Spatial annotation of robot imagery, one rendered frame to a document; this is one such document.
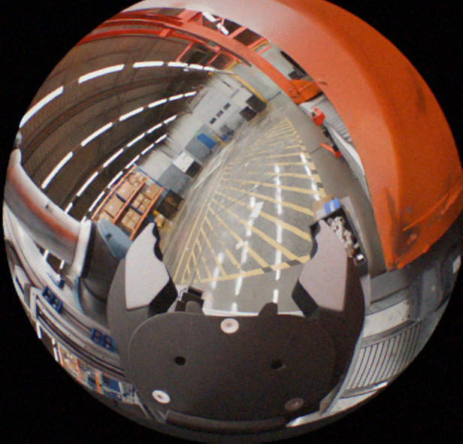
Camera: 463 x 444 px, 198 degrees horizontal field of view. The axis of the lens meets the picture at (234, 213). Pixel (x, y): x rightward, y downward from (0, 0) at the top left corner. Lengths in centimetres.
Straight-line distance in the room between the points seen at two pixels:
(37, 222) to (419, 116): 44
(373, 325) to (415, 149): 79
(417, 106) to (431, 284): 52
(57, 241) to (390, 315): 108
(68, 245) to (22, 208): 13
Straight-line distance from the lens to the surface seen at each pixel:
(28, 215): 31
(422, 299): 59
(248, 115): 814
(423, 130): 16
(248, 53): 208
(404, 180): 16
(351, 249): 42
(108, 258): 29
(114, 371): 61
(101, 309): 37
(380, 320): 87
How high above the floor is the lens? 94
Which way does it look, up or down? 25 degrees down
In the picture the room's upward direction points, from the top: 53 degrees counter-clockwise
